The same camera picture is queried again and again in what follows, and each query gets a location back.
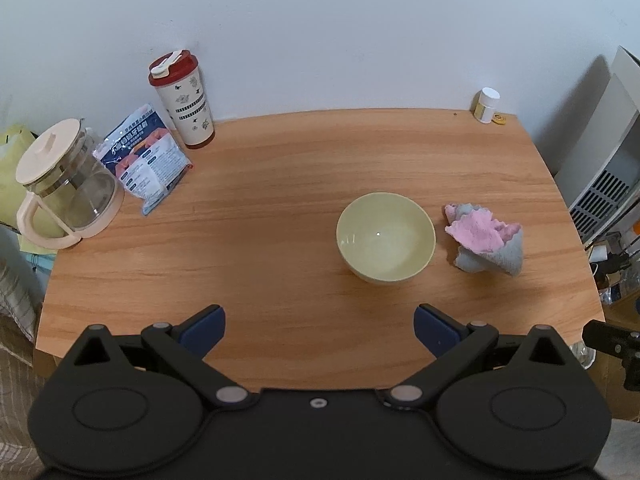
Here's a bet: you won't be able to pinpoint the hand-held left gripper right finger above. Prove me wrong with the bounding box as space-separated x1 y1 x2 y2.
384 303 581 409

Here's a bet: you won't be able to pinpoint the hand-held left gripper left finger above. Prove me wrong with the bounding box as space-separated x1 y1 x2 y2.
60 303 249 408

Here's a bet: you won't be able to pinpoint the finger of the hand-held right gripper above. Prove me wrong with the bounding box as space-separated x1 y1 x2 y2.
582 320 640 392

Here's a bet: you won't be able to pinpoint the pink and grey cloth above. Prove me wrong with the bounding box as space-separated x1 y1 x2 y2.
444 202 524 277

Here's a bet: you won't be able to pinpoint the pale yellow bowl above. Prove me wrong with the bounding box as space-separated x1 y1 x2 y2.
336 191 437 284

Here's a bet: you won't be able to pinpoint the clear plastic bottle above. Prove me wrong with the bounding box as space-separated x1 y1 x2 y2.
570 342 597 370

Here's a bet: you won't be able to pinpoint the cluttered items beside table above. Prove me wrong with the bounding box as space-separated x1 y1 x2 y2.
587 220 640 308

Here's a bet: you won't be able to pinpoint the blue and white packet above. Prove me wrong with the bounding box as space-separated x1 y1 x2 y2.
95 104 194 217

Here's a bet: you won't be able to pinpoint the white appliance with grille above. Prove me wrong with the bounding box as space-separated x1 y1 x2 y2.
553 46 640 247

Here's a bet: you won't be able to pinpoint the striped bedding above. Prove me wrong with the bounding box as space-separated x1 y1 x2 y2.
0 225 58 480

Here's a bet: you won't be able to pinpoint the glass kettle with cream lid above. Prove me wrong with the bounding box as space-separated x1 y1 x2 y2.
15 118 125 250

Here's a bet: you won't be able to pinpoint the red lid patterned tumbler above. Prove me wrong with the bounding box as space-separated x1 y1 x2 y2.
148 50 216 150

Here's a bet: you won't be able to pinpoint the white pill bottle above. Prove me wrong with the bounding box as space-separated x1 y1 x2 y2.
474 87 501 124

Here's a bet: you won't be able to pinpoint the yellow bag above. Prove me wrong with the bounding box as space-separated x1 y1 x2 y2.
0 122 43 253

